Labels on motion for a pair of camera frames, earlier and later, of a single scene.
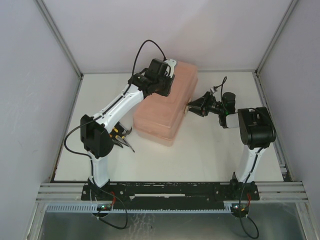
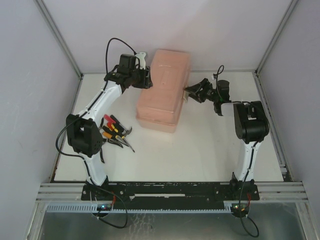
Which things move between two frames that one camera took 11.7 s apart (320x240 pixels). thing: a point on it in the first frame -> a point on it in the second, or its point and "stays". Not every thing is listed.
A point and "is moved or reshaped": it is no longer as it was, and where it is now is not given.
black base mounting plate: x=165 y=197 stays
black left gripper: x=165 y=88 -> x=145 y=78
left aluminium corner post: x=51 y=22 stays
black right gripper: x=203 y=104 -> x=202 y=90
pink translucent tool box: x=157 y=118 is moved or reshaped
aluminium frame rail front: x=71 y=191 stays
